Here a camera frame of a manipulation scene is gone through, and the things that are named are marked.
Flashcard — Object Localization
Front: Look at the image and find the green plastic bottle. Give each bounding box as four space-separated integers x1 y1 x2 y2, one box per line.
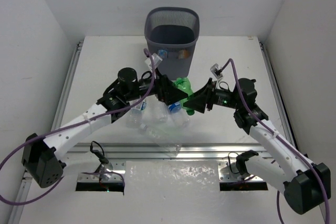
174 77 195 116

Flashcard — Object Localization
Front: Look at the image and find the grey mesh waste bin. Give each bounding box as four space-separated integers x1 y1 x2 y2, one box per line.
144 7 200 80

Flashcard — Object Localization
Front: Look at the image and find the small blue cap bottle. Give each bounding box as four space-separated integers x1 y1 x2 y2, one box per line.
157 49 169 59

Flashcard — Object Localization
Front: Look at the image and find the orange juice bottle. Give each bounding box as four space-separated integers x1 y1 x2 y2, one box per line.
177 50 190 59

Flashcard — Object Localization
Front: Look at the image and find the aluminium front rail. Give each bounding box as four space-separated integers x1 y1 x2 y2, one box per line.
65 142 297 183

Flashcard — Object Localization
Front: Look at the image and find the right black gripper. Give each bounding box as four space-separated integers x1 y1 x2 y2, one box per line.
184 77 242 112

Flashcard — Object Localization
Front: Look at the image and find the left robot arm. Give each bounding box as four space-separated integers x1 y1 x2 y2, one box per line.
22 67 187 188

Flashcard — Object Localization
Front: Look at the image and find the clear bottle near table edge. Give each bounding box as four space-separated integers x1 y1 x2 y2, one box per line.
138 124 182 156

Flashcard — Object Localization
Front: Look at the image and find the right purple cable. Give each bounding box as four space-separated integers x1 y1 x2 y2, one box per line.
220 58 331 224

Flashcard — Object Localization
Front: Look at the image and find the blue label water bottle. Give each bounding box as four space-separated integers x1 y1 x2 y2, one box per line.
168 102 190 128

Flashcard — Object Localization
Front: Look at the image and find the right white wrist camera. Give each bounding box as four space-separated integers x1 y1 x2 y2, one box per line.
210 63 223 80

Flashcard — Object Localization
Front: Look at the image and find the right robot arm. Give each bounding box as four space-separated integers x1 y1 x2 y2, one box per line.
185 78 331 215

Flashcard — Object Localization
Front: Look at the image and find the white label water bottle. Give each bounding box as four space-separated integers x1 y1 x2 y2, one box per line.
126 101 146 129

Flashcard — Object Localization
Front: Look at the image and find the purple cable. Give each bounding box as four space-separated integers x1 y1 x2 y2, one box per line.
220 58 331 224
0 48 160 206

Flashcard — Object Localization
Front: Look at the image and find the clear crinkled water bottle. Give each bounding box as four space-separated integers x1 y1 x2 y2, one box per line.
144 96 168 124

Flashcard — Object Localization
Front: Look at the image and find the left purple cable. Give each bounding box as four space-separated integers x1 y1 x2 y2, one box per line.
0 48 160 206

